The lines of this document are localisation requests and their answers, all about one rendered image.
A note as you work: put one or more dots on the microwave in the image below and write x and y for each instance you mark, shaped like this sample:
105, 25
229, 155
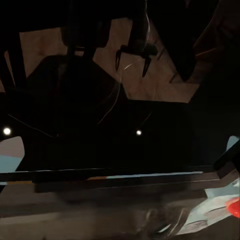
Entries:
118, 97

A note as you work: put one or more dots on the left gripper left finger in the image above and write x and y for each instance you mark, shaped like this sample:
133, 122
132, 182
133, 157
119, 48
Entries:
12, 149

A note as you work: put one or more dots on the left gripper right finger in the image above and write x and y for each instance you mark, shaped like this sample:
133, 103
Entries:
232, 149

